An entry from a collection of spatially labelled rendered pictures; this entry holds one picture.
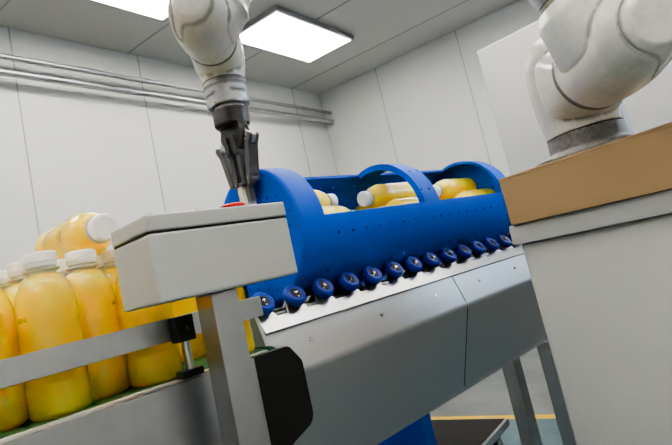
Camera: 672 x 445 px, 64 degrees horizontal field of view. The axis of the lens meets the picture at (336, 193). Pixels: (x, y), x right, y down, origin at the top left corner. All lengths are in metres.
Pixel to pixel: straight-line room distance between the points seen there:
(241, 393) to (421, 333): 0.61
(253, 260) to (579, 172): 0.64
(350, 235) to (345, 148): 6.22
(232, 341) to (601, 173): 0.71
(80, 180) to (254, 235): 4.20
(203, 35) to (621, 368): 0.95
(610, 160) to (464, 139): 5.46
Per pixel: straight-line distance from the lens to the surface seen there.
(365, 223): 1.14
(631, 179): 1.06
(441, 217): 1.36
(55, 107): 4.98
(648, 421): 1.16
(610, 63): 1.00
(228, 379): 0.69
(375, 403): 1.16
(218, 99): 1.11
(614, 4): 1.00
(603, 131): 1.18
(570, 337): 1.14
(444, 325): 1.30
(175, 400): 0.75
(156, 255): 0.62
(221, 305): 0.69
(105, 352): 0.73
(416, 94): 6.82
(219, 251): 0.66
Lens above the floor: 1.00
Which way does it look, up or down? 8 degrees up
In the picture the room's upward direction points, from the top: 13 degrees counter-clockwise
